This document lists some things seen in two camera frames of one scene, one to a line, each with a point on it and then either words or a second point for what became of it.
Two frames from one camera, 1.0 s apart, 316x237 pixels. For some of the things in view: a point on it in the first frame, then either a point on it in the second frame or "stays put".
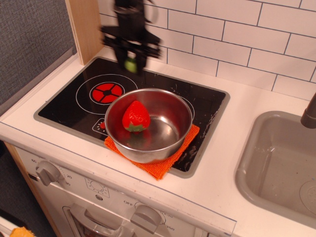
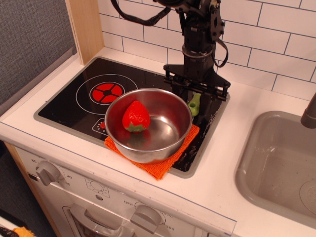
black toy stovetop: x=78 y=100 stays put
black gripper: x=132 y=29 to x=197 y=73
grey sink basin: x=276 y=164 stays put
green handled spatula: x=130 y=64 to x=194 y=105
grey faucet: x=308 y=118 stays put
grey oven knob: x=146 y=218 stays put
